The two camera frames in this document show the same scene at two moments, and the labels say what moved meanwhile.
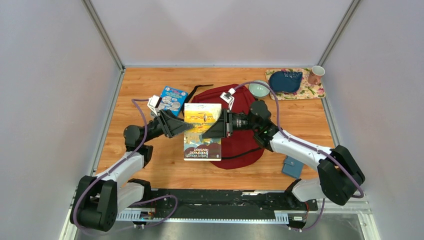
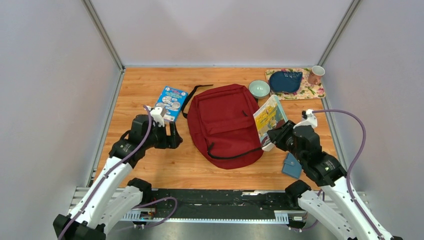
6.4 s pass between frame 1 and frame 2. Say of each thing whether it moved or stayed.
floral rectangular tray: stayed
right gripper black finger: moved
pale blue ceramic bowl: stayed
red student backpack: stayed
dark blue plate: stayed
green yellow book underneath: moved
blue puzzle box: stayed
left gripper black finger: moved
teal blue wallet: stayed
